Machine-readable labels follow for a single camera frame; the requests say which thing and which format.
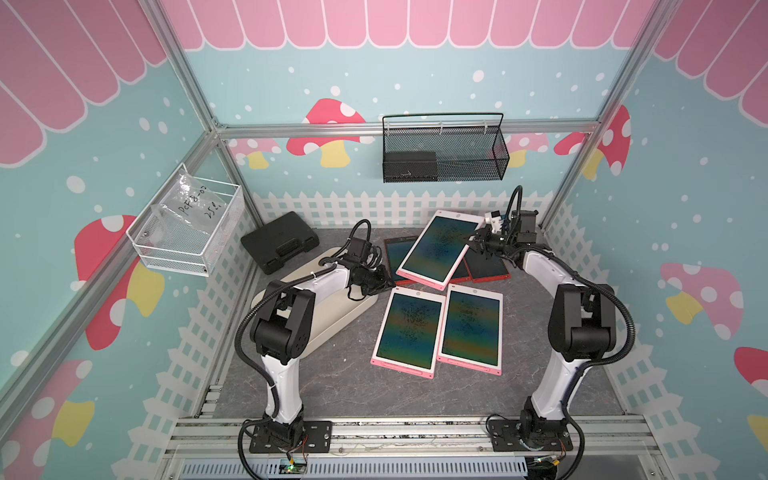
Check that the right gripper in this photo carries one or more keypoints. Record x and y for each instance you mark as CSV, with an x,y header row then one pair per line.
x,y
479,242

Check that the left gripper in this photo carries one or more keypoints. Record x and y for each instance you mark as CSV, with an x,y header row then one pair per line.
x,y
382,283

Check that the red writing tablet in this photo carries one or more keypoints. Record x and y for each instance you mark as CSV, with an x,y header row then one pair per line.
x,y
482,269
396,251
461,274

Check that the pink writing tablet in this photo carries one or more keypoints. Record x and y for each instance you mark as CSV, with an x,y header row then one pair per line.
x,y
471,331
438,250
408,337

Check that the cream plastic storage box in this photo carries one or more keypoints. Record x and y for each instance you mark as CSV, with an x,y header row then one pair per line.
x,y
331,313

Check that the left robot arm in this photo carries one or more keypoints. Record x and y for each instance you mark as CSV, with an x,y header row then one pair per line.
x,y
294,317

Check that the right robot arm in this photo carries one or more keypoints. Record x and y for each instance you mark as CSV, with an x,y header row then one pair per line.
x,y
589,326

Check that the black box in basket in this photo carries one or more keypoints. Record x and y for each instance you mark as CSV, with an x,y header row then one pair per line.
x,y
410,166

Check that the black case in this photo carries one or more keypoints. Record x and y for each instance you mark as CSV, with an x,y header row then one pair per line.
x,y
273,244

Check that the clear plastic bag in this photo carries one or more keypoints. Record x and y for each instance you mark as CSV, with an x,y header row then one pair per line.
x,y
190,203

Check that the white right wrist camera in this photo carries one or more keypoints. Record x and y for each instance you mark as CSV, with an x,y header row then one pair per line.
x,y
494,221

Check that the black mesh wall basket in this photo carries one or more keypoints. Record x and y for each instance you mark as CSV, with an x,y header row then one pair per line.
x,y
468,146

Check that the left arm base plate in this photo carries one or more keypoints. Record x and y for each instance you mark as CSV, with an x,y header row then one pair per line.
x,y
301,435

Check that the white wire wall basket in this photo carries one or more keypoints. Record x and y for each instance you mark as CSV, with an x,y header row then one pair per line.
x,y
180,249

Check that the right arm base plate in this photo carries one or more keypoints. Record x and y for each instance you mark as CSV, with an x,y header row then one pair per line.
x,y
513,435

